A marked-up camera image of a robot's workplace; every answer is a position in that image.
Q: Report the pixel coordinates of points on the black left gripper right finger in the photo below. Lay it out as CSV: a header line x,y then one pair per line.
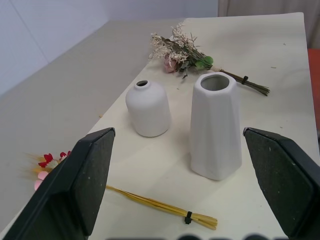
x,y
282,185

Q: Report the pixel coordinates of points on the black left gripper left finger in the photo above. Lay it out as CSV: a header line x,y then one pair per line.
x,y
72,190

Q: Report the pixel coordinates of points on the tall white faceted vase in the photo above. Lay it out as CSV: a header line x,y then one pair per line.
x,y
215,130

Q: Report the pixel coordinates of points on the short white round vase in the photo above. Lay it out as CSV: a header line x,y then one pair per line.
x,y
149,110

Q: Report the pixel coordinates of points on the red yellow straw flower bouquet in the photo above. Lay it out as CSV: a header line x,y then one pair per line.
x,y
155,203

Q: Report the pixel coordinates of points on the red object at table edge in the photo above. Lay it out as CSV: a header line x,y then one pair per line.
x,y
314,77

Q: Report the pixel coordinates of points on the dried pink flower bouquet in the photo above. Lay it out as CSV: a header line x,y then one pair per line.
x,y
180,53

